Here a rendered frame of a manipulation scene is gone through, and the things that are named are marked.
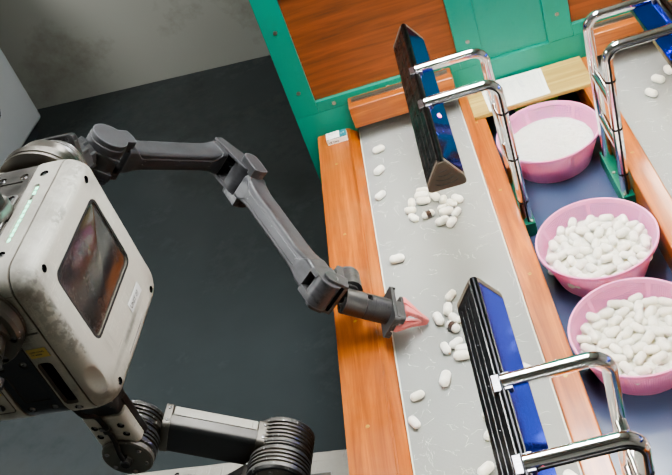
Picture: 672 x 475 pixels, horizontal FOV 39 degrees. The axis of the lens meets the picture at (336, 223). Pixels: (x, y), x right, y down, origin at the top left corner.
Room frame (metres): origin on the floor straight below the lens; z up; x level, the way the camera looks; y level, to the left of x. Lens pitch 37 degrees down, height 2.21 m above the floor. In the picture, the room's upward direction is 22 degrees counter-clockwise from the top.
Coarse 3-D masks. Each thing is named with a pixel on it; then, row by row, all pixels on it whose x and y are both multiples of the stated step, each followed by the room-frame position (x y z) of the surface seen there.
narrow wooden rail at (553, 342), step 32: (480, 128) 2.07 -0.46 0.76; (480, 160) 1.94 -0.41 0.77; (512, 192) 1.77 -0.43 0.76; (512, 224) 1.66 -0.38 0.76; (512, 256) 1.56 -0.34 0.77; (544, 288) 1.43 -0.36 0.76; (544, 320) 1.34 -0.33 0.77; (544, 352) 1.26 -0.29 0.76; (576, 384) 1.16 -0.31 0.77; (576, 416) 1.09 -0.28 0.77
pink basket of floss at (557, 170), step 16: (528, 112) 2.07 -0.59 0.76; (544, 112) 2.06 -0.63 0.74; (560, 112) 2.04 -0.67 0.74; (576, 112) 2.01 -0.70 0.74; (592, 112) 1.95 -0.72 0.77; (512, 128) 2.05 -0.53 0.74; (592, 128) 1.94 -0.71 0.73; (592, 144) 1.85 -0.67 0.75; (560, 160) 1.81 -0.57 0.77; (576, 160) 1.83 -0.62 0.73; (528, 176) 1.89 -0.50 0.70; (544, 176) 1.85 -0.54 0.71; (560, 176) 1.84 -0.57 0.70
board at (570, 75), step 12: (564, 60) 2.21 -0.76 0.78; (576, 60) 2.19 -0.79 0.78; (552, 72) 2.18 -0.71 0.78; (564, 72) 2.16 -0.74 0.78; (576, 72) 2.13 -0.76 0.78; (588, 72) 2.11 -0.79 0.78; (552, 84) 2.12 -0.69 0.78; (564, 84) 2.10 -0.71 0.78; (576, 84) 2.08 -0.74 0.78; (588, 84) 2.06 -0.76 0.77; (468, 96) 2.22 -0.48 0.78; (480, 96) 2.20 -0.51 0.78; (540, 96) 2.09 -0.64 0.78; (552, 96) 2.08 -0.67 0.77; (480, 108) 2.14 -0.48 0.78; (516, 108) 2.10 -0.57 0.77
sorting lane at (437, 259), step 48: (384, 144) 2.21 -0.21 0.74; (480, 192) 1.85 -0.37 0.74; (384, 240) 1.81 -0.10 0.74; (432, 240) 1.74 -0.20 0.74; (480, 240) 1.68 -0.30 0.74; (384, 288) 1.64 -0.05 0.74; (432, 288) 1.58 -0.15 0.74; (432, 336) 1.44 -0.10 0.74; (528, 336) 1.34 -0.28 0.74; (432, 384) 1.31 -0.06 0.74; (432, 432) 1.20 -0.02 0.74; (480, 432) 1.16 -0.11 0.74
